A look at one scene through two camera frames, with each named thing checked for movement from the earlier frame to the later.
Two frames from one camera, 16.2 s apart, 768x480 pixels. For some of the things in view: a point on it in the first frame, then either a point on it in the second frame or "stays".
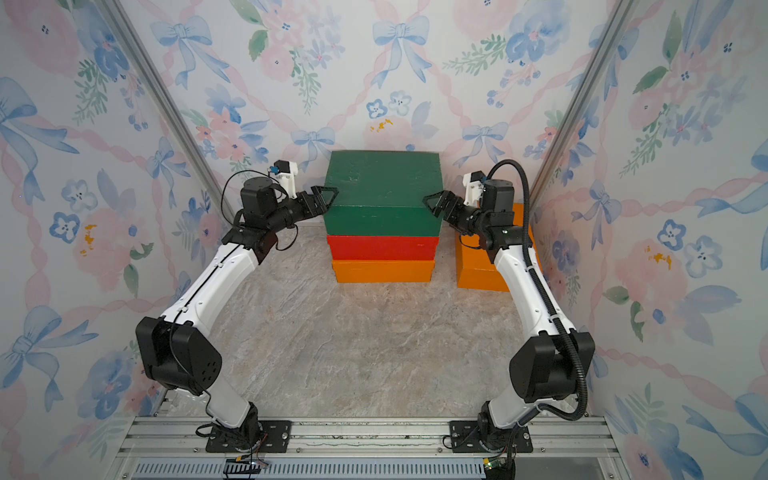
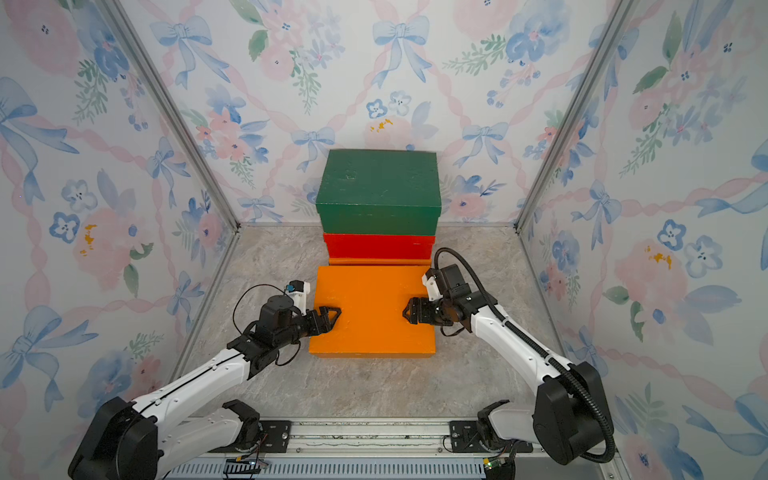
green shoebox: (381, 193) stays
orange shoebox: (476, 270) to (371, 322)
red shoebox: (383, 247) stays
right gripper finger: (442, 201) to (415, 304)
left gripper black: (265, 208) to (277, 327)
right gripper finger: (447, 214) to (415, 318)
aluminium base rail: (365, 448) stays
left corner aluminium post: (162, 91) stays
